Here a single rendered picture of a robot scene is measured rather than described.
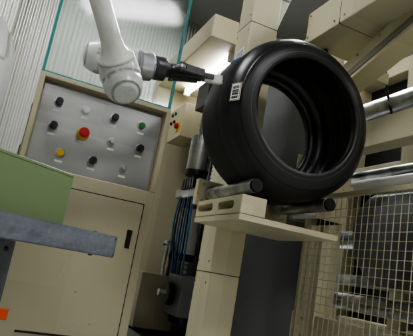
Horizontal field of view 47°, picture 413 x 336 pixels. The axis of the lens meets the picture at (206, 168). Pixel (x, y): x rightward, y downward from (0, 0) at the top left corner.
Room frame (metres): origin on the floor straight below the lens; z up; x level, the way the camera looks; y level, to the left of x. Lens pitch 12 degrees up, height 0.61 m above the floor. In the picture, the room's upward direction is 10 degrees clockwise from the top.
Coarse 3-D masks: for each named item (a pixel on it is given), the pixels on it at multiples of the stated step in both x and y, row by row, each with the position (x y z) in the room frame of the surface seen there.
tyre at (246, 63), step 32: (256, 64) 1.40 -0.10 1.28; (288, 64) 1.67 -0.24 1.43; (320, 64) 1.49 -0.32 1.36; (224, 96) 1.43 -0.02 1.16; (256, 96) 1.40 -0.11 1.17; (288, 96) 1.77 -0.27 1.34; (320, 96) 1.74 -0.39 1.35; (352, 96) 1.53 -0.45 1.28; (224, 128) 1.44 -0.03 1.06; (256, 128) 1.41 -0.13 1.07; (320, 128) 1.80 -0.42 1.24; (352, 128) 1.56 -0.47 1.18; (224, 160) 1.52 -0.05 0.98; (256, 160) 1.43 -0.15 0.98; (320, 160) 1.79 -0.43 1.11; (352, 160) 1.55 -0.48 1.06; (288, 192) 1.49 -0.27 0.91; (320, 192) 1.53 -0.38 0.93
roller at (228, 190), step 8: (232, 184) 1.55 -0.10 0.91; (240, 184) 1.49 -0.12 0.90; (248, 184) 1.44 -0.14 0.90; (256, 184) 1.44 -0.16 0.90; (208, 192) 1.72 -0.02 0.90; (216, 192) 1.66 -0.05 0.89; (224, 192) 1.60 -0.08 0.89; (232, 192) 1.55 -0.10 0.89; (240, 192) 1.51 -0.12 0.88; (248, 192) 1.47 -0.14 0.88; (256, 192) 1.44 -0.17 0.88
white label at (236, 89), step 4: (232, 84) 1.40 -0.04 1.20; (236, 84) 1.39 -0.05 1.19; (240, 84) 1.38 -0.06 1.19; (232, 88) 1.40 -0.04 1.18; (236, 88) 1.39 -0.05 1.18; (240, 88) 1.38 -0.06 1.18; (232, 92) 1.40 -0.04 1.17; (236, 92) 1.39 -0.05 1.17; (232, 96) 1.40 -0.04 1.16; (236, 96) 1.39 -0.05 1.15; (232, 100) 1.40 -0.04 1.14; (236, 100) 1.39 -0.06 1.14
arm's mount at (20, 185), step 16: (0, 160) 0.76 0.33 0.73; (16, 160) 0.79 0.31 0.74; (32, 160) 0.81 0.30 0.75; (0, 176) 0.77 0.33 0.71; (16, 176) 0.79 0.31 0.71; (32, 176) 0.81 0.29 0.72; (48, 176) 0.84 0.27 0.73; (64, 176) 0.86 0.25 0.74; (0, 192) 0.78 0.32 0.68; (16, 192) 0.80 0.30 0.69; (32, 192) 0.82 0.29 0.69; (48, 192) 0.84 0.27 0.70; (64, 192) 0.87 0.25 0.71; (0, 208) 0.78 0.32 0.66; (16, 208) 0.80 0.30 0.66; (32, 208) 0.82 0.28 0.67; (48, 208) 0.85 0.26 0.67; (64, 208) 0.87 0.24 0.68
